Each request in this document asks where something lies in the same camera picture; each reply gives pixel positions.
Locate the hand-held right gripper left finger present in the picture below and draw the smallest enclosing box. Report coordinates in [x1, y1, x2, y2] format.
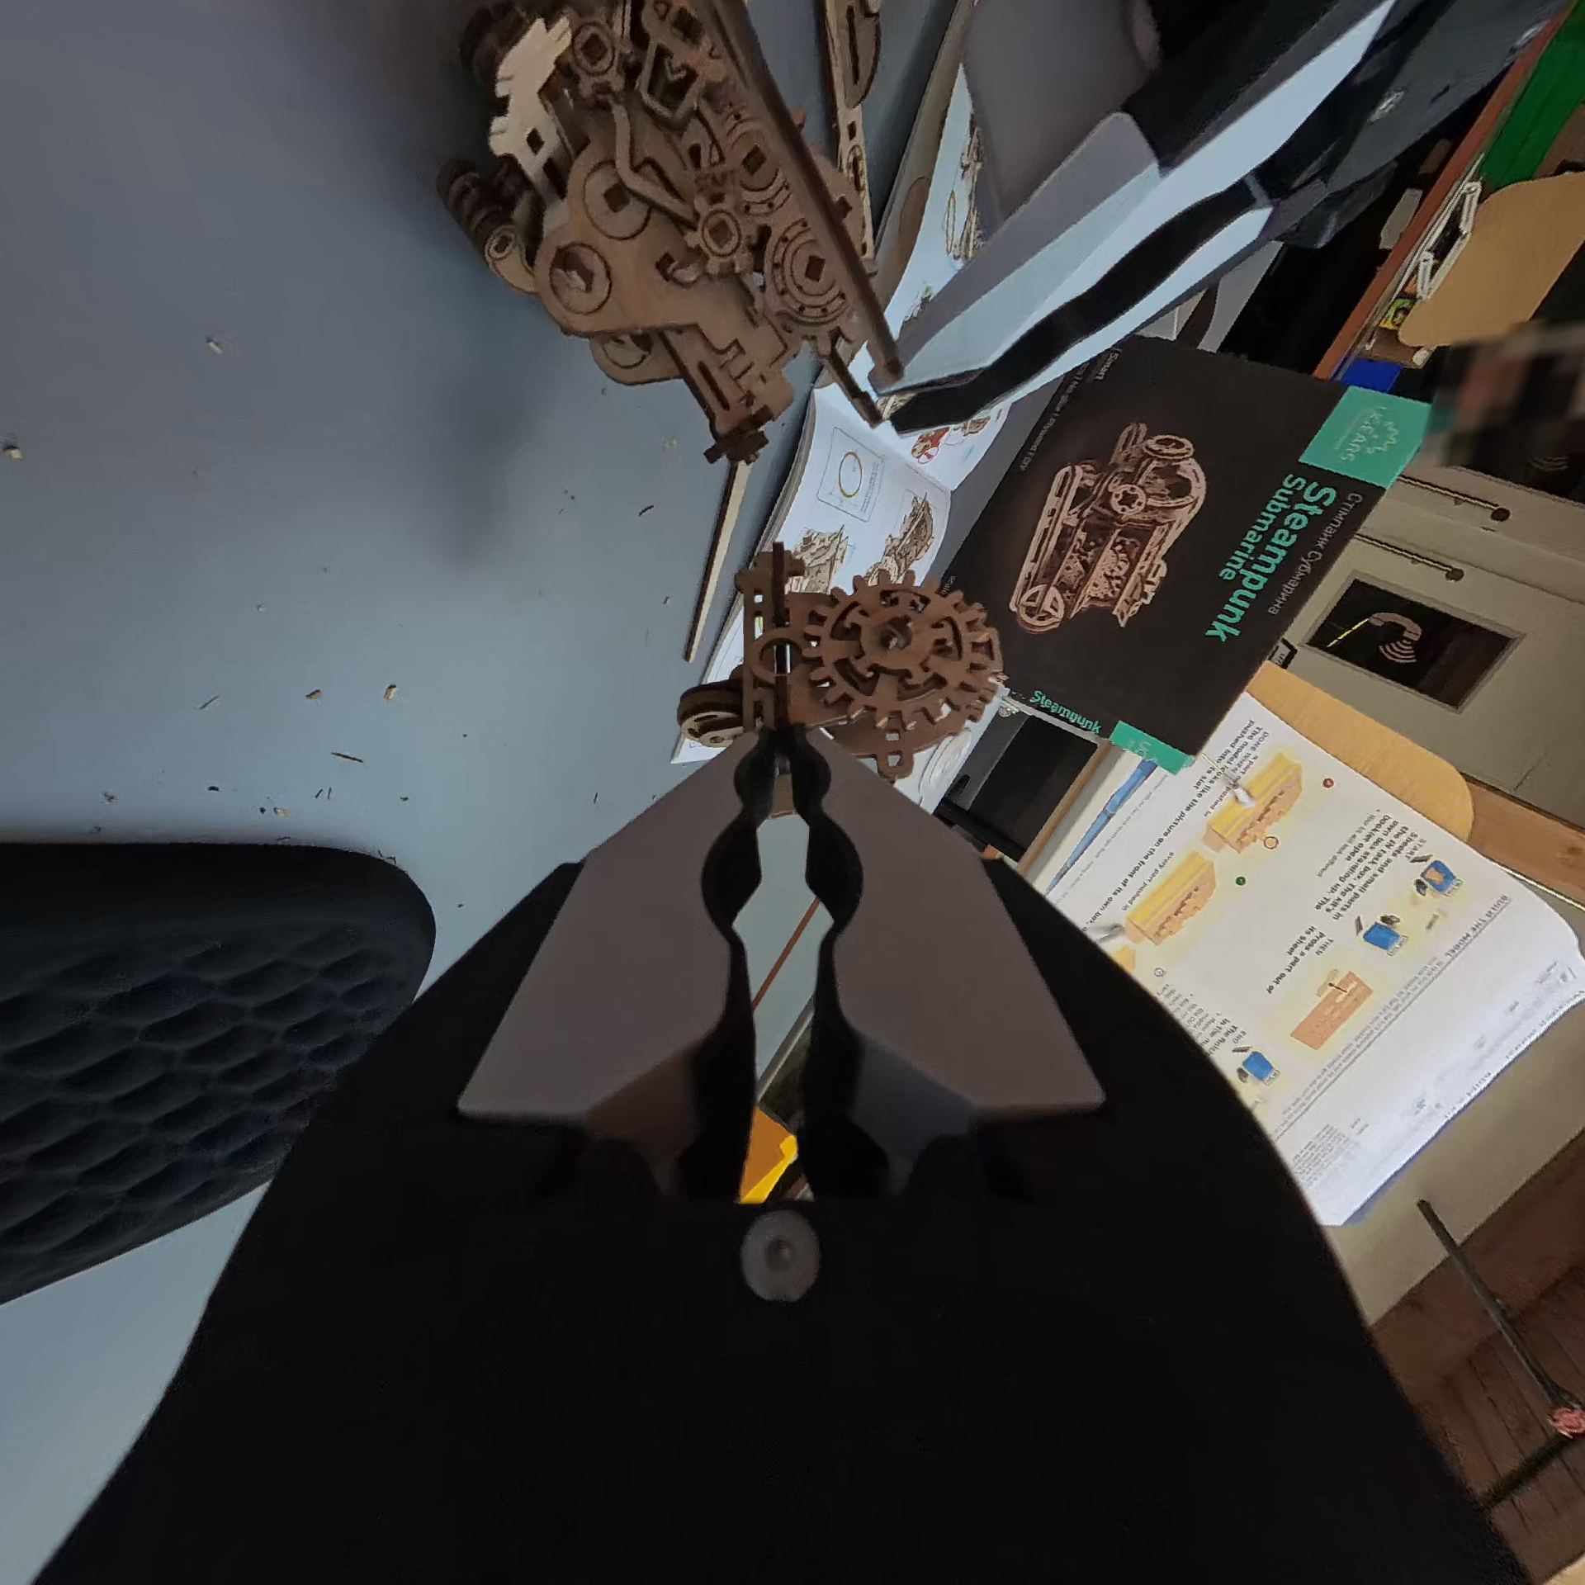
[454, 730, 761, 1199]

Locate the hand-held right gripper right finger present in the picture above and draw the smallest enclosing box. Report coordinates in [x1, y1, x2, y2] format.
[777, 730, 1107, 1199]

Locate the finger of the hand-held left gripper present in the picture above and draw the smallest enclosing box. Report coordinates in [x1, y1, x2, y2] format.
[888, 0, 1156, 369]
[888, 0, 1414, 435]

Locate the dark wooden gear assembly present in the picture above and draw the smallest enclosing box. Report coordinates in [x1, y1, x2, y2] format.
[677, 545, 1007, 784]

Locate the wooden mechanical model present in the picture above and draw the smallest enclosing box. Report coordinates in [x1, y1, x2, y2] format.
[435, 0, 905, 465]

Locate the yellow storage bin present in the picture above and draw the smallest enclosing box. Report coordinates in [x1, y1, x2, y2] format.
[739, 1107, 799, 1201]

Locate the black puzzle box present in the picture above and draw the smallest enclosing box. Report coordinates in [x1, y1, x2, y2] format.
[933, 335, 1435, 760]

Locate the instruction booklet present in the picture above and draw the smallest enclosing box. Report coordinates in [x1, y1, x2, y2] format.
[667, 62, 1016, 805]

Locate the brown cardboard piece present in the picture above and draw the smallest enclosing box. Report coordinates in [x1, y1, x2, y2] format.
[1399, 173, 1585, 350]

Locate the printed instruction sheet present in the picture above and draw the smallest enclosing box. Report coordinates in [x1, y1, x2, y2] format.
[1028, 692, 1585, 1228]

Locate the thin wooden stick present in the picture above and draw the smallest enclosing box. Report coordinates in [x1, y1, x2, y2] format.
[684, 460, 754, 660]

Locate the green panel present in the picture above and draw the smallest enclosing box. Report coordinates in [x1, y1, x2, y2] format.
[1479, 24, 1585, 186]

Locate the plywood board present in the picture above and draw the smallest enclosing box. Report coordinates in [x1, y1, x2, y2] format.
[1243, 662, 1477, 845]

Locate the black framed sign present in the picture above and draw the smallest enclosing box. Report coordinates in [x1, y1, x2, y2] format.
[1299, 575, 1524, 713]

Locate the white cabinet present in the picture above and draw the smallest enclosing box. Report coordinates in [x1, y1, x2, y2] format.
[1275, 458, 1585, 794]

